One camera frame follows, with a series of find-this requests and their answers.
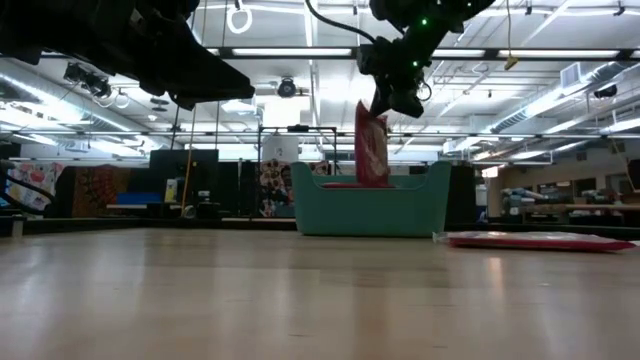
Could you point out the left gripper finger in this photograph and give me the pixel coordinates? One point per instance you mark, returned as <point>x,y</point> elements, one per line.
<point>220,75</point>
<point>212,97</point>

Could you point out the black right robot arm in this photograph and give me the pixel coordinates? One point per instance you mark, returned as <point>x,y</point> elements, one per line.
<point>450,12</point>

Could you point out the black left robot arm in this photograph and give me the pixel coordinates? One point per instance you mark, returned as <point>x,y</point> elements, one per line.
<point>60,30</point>

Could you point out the black overhead beam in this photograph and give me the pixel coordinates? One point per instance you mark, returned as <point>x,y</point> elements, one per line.
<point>226,52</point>

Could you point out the round black ceiling lamp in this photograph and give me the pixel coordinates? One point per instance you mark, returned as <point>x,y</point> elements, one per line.
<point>286,88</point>

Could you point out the floral patterned cloth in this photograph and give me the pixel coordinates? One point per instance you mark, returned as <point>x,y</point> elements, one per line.
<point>274,182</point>

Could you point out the teal plastic basket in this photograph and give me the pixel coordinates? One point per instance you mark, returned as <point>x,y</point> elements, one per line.
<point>370,210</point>

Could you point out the yellow hanging tag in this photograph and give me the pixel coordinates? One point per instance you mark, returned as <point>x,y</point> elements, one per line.
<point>511,63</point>

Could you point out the blue box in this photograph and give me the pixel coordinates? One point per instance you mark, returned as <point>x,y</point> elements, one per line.
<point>137,198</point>

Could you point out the dark orange patterned cloth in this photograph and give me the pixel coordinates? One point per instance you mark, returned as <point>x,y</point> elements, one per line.
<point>97,187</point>

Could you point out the white ceiling vent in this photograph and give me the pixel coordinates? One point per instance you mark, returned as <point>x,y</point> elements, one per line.
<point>571,75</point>

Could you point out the colourful patterned cloth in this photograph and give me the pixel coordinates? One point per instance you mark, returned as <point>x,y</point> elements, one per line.
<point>37,177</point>

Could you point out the black ceiling speaker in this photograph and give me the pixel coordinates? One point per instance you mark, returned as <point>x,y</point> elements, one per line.
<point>606,92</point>

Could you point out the wooden workbench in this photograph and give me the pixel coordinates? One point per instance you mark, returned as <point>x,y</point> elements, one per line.
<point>575,207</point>

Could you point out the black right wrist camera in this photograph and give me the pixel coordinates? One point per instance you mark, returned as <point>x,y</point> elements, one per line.
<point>407,105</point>

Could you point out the black ceiling camera rig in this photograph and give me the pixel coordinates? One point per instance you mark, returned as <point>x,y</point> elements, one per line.
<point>87,79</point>

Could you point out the black stand frame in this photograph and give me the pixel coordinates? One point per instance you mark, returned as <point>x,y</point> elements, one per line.
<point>298,128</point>

